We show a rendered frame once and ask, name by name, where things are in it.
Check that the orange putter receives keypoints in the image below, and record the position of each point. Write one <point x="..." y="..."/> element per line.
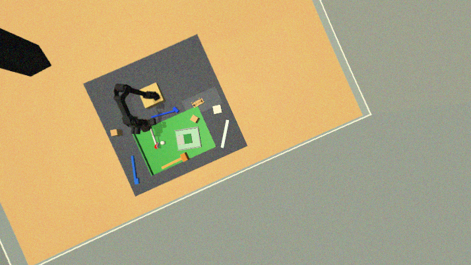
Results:
<point x="184" y="157"/>

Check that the green putting mat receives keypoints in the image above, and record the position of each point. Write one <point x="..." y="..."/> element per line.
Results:
<point x="165" y="131"/>

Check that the red putter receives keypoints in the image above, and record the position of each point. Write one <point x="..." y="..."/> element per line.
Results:
<point x="156" y="143"/>

